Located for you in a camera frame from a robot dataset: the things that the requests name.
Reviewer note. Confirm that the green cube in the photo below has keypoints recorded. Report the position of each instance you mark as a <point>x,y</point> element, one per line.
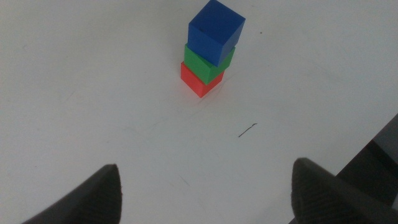
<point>202,68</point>

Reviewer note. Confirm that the blue cube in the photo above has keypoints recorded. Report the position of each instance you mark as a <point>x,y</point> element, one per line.
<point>214,31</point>

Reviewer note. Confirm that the red cube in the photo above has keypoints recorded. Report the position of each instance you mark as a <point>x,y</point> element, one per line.
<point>196,84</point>

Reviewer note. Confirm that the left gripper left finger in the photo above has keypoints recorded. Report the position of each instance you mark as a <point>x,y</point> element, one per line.
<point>99,199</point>

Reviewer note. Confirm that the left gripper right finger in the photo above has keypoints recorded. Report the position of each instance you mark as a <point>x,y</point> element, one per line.
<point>320,196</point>

